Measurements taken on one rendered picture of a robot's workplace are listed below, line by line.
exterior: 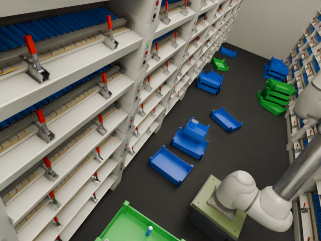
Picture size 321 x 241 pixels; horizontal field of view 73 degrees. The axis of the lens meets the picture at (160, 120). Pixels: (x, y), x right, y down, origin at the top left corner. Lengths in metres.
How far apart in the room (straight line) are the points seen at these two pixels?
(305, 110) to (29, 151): 1.15
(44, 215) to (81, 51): 0.61
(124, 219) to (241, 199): 0.65
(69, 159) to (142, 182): 0.90
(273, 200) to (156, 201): 0.74
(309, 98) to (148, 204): 1.13
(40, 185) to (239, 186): 0.97
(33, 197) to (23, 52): 0.43
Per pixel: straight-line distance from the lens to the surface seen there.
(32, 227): 0.95
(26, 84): 0.53
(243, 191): 1.32
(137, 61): 0.91
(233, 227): 1.46
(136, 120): 1.31
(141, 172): 1.70
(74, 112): 0.73
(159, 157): 1.83
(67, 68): 0.59
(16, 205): 0.78
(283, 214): 1.38
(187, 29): 1.54
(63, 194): 0.99
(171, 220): 1.57
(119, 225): 1.05
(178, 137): 2.05
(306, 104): 1.25
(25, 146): 0.65
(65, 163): 0.84
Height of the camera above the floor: 1.37
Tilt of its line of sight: 39 degrees down
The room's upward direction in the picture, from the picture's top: 18 degrees clockwise
